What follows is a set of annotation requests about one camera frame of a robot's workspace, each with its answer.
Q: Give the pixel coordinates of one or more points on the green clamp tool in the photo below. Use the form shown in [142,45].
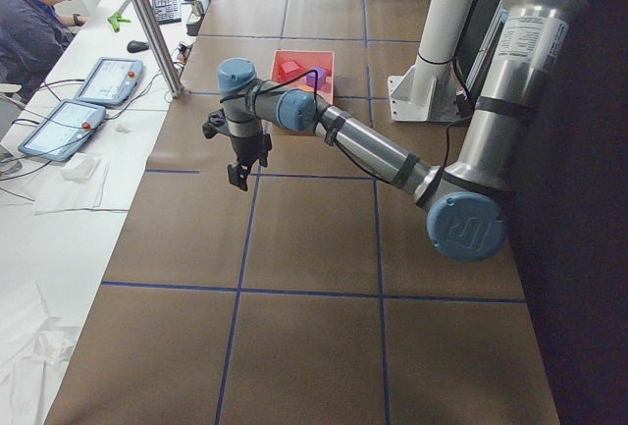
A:
[116,20]

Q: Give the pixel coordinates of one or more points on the black keyboard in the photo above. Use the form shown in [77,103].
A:
[167,11]

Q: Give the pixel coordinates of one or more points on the lower teach pendant tablet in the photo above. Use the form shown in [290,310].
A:
[63,131]

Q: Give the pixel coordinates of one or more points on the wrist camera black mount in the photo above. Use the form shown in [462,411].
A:
[215,124]

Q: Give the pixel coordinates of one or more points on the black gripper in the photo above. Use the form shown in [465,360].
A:
[245,149]

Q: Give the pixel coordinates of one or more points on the aluminium frame post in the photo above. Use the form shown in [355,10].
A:
[158,46]

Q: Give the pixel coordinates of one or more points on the pink red foam block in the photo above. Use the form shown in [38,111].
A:
[288,70]

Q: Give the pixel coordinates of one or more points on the pink plastic bin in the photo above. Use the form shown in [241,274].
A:
[307,60]

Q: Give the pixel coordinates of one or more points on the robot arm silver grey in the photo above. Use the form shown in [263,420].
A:
[461,197]

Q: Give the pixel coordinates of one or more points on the teach pendant tablet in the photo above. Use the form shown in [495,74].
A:
[63,131]
[111,81]

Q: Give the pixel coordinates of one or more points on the black computer mouse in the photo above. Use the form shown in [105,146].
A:
[135,46]

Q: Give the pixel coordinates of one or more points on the white pedestal post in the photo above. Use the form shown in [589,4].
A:
[427,90]

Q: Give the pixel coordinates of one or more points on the upper teach pendant tablet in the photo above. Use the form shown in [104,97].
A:
[111,81]

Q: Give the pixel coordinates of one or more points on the purple foam block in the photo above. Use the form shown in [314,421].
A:
[316,77]

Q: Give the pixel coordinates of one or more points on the seated person dark shirt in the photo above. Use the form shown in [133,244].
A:
[33,38]

